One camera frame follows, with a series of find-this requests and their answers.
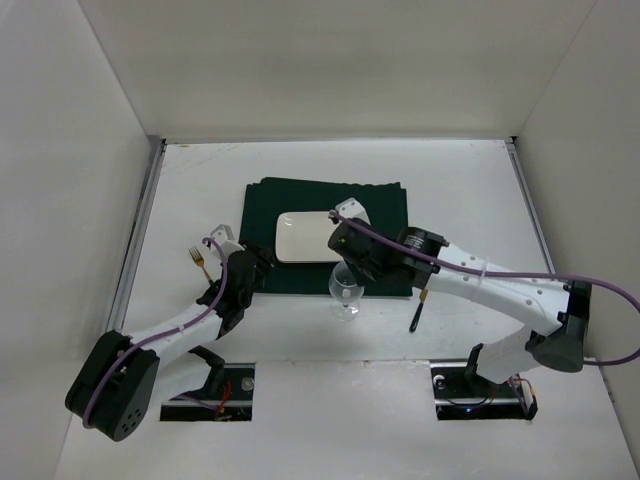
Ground gold fork dark handle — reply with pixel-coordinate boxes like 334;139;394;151
188;247;215;285

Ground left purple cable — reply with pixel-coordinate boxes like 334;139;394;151
80;237;236;431

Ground aluminium table rail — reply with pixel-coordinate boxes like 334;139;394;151
102;135;166;333
505;137;556;273

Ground white rectangular plate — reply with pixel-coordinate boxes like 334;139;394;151
275;211;341;264

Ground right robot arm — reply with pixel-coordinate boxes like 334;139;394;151
328;218;592;384

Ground left aluminium table rail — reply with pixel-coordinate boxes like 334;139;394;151
102;135;166;333

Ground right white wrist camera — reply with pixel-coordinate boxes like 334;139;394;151
334;197;371;225

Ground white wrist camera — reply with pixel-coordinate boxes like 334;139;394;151
201;224;245;260
334;197;371;225

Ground right aluminium table rail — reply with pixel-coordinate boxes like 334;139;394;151
505;137;556;273

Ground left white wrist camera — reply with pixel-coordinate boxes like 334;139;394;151
201;224;245;260

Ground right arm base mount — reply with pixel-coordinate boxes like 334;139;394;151
430;344;538;421

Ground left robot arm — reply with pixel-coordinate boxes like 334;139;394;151
65;241;275;442

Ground dark green cloth placemat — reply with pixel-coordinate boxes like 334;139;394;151
240;177;408;295

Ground gold knife dark handle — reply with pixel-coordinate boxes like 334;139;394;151
409;289;428;334

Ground purple cable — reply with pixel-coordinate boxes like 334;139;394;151
327;209;640;417
80;237;236;431

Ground clear wine glass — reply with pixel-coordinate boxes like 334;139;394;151
328;262;364;321

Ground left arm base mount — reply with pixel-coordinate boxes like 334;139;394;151
159;346;255;423

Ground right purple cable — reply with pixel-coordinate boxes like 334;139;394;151
327;209;640;417

